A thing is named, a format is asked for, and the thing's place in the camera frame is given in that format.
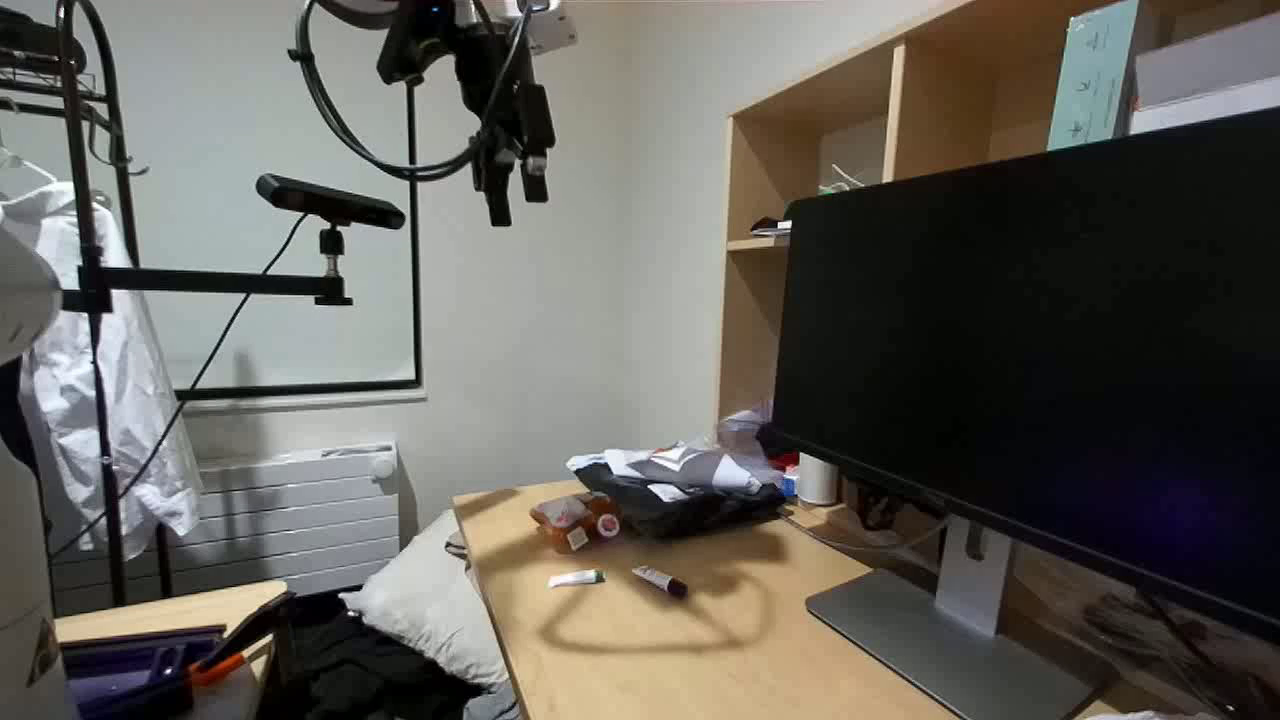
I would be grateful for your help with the white tube dark cap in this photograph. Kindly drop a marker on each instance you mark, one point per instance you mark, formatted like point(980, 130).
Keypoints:
point(663, 581)

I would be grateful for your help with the orange grey plush toy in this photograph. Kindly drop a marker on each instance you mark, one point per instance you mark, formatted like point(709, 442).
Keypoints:
point(579, 522)

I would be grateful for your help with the teal book on shelf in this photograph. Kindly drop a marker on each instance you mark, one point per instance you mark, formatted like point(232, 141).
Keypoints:
point(1093, 72)

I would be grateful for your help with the black camera bar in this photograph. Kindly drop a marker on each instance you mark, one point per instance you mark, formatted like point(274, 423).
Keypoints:
point(329, 203)

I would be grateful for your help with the black tray with papers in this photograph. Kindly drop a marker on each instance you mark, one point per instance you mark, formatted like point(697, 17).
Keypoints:
point(666, 495)

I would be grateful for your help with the white tube green cap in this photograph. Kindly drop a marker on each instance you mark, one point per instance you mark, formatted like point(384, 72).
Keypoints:
point(579, 578)

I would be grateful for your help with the wooden side table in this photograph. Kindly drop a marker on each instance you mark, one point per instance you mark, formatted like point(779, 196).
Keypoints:
point(187, 656)

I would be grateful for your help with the black clothes pile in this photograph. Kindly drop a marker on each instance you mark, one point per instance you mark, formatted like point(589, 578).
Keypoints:
point(329, 665)

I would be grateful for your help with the wooden shelf unit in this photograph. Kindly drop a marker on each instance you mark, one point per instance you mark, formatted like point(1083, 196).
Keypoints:
point(967, 83)

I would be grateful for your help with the grey box on shelf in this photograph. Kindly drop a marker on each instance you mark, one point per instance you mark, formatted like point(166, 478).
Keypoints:
point(1221, 72)

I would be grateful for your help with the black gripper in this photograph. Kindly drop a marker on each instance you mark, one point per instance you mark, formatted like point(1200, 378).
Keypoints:
point(492, 66)

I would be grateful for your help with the white radiator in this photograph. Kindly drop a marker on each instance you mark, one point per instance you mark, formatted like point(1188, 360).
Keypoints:
point(307, 519)

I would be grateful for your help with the silver monitor stand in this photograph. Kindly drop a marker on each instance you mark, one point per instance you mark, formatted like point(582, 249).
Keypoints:
point(948, 643)

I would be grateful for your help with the white cup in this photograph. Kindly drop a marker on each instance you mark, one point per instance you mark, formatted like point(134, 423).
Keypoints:
point(819, 480)

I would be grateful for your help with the black computer monitor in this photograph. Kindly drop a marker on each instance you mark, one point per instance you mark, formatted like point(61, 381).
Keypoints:
point(1076, 349)

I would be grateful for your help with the white pillow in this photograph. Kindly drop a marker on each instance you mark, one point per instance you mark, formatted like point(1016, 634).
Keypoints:
point(424, 597)

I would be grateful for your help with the white hanging coat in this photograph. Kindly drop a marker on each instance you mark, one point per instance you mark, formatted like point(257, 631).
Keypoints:
point(108, 390)

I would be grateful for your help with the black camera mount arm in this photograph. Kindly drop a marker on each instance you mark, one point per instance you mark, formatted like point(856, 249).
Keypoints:
point(104, 282)

